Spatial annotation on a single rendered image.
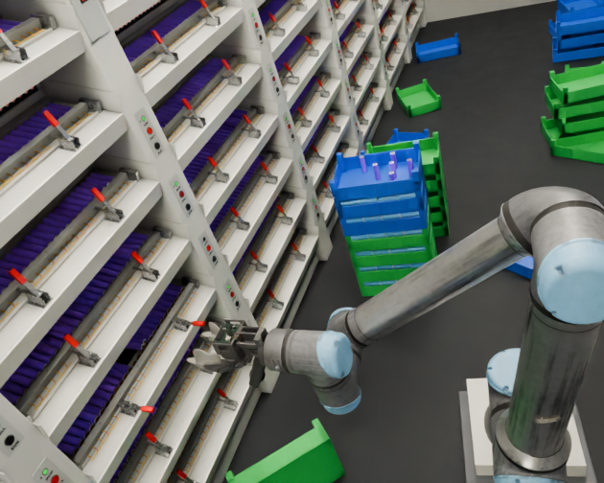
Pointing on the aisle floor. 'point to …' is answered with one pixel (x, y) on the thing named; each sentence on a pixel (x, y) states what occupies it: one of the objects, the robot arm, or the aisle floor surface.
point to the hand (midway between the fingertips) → (199, 349)
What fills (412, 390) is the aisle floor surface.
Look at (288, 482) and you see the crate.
